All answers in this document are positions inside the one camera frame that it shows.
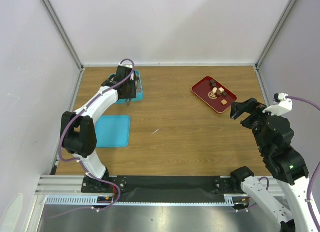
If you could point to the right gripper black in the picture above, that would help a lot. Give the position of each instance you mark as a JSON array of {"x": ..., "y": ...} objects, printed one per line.
[{"x": 251, "y": 106}]

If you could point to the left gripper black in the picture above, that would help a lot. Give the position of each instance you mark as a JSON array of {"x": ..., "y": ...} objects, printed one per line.
[{"x": 133, "y": 94}]

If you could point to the metal tongs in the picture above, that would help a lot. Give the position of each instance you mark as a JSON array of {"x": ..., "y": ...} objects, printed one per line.
[{"x": 130, "y": 92}]

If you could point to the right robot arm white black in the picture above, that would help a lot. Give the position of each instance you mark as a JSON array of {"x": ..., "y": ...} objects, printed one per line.
[{"x": 273, "y": 136}]

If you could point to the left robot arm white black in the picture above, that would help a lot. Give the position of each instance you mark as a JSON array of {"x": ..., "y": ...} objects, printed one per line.
[{"x": 78, "y": 139}]

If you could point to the blue tin box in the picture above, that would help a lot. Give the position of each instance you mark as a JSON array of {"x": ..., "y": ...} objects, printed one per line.
[{"x": 139, "y": 88}]

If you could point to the red lacquer tray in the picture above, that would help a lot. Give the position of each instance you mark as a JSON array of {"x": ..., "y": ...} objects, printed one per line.
[{"x": 213, "y": 93}]

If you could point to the blue tin lid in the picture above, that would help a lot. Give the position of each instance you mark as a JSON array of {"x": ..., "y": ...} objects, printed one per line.
[{"x": 113, "y": 131}]

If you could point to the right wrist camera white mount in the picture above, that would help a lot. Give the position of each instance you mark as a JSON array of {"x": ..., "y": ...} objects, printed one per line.
[{"x": 282, "y": 105}]

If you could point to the white cable duct right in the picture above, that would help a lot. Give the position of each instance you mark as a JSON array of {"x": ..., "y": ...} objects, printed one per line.
[{"x": 237, "y": 199}]

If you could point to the white cable duct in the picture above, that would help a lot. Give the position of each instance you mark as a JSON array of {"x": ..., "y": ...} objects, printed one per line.
[
  {"x": 80, "y": 200},
  {"x": 237, "y": 199}
]

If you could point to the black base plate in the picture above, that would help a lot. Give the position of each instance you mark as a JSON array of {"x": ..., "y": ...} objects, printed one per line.
[{"x": 175, "y": 189}]

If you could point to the white cable duct left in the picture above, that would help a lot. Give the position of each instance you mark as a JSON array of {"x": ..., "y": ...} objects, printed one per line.
[{"x": 80, "y": 200}]

